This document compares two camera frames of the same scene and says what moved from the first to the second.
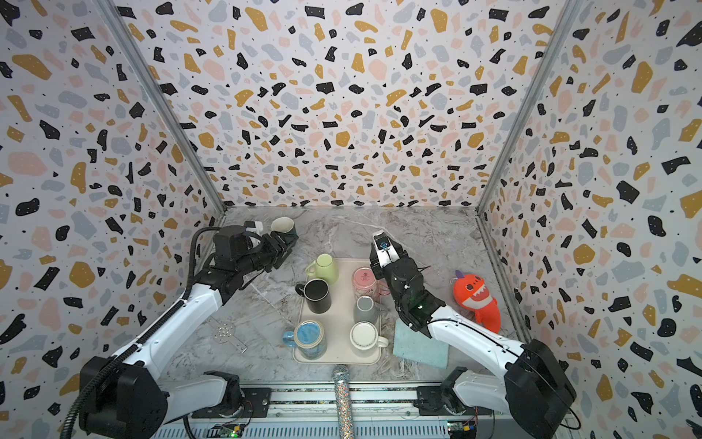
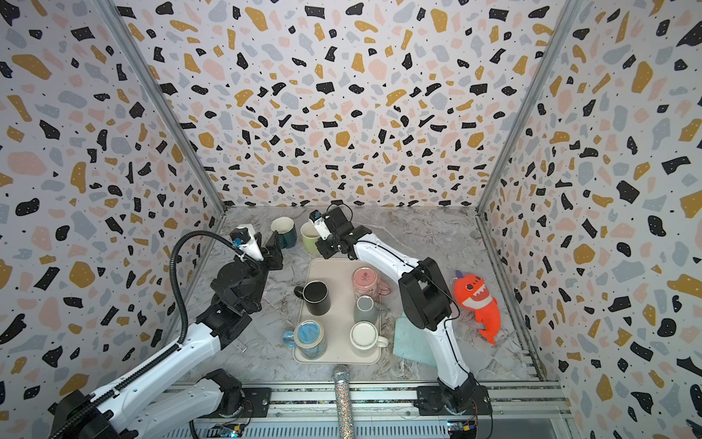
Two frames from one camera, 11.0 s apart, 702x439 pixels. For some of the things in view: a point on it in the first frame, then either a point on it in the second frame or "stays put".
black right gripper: x=398 y=268 -> x=328 y=242
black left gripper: x=276 y=251 -> x=273 y=258
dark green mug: x=284 y=227 stays put
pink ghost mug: x=366 y=283 stays put
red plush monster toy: x=472 y=294 stays put
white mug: x=364 y=336 stays put
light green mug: x=323 y=267 -> x=310 y=236
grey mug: x=366 y=309 stays put
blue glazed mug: x=309 y=337 stays put
